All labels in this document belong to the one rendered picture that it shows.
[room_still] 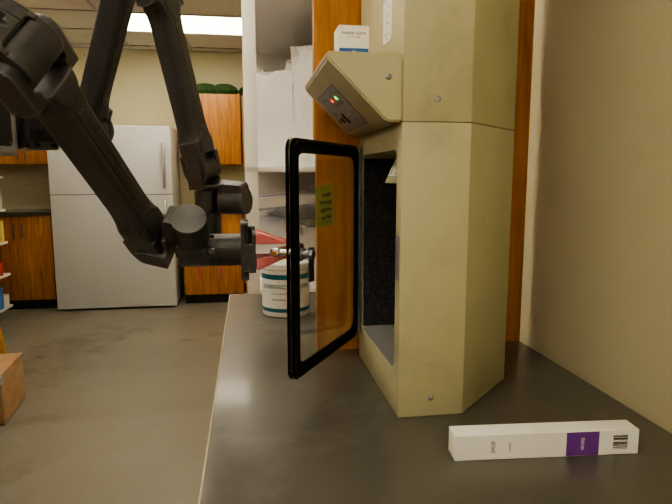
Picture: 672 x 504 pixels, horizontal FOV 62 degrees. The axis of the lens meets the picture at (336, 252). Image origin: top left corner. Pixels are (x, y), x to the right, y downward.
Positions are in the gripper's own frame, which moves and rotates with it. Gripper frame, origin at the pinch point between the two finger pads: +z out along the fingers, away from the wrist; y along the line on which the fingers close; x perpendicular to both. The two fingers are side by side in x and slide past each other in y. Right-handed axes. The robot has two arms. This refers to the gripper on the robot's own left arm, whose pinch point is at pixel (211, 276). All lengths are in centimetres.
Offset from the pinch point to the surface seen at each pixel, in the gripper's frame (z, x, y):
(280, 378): 16.3, -24.5, 14.1
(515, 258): -3, -8, 70
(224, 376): 16.2, -21.8, 3.3
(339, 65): -38, -46, 23
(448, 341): 4, -45, 40
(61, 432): 108, 166, -92
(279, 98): -52, 93, 22
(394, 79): -37, -46, 31
